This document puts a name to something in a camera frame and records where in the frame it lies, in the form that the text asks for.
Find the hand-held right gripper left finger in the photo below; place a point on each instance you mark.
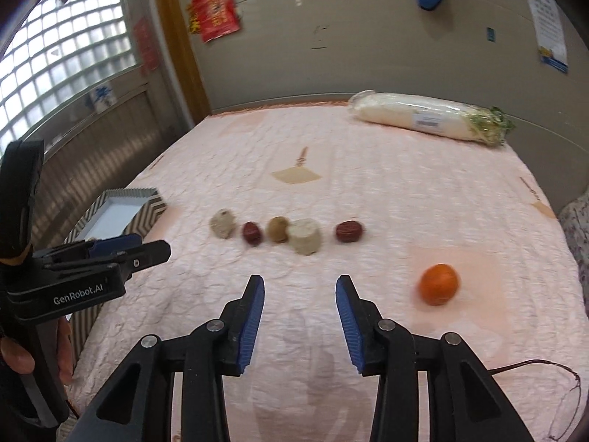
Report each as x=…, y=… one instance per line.
x=248, y=327

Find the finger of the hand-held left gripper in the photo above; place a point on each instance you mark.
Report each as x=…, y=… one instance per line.
x=142, y=253
x=115, y=242

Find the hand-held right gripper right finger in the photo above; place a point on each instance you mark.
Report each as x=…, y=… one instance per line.
x=349, y=327

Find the striped cardboard box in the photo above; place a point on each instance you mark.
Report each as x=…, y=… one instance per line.
x=117, y=214

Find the red date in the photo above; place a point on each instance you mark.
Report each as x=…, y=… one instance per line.
x=349, y=231
x=252, y=233

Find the small orange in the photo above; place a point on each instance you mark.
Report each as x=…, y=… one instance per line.
x=439, y=284

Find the brown longan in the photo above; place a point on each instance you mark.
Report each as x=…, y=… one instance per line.
x=278, y=229

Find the person's left hand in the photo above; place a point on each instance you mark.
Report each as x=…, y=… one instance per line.
x=16, y=352

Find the ribbed metal door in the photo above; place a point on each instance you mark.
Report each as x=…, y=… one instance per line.
x=106, y=147

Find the blue flower sticker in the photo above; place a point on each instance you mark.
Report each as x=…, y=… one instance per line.
x=103, y=96

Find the pink quilted bedspread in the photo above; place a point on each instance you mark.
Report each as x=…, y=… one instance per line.
x=391, y=184

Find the glass block window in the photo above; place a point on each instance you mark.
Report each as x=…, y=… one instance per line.
x=60, y=64

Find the red paper on window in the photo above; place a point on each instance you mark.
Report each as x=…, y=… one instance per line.
x=146, y=46

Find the wrapped white daikon radish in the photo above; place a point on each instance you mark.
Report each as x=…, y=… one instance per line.
x=405, y=113

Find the wooden door frame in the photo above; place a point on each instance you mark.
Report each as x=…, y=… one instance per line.
x=179, y=46

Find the red wall poster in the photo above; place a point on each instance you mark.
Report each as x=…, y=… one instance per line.
x=214, y=4

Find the small blue wall sticker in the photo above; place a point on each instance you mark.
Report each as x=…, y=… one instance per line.
x=491, y=34

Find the wall calendar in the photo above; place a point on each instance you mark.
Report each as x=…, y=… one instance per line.
x=547, y=23

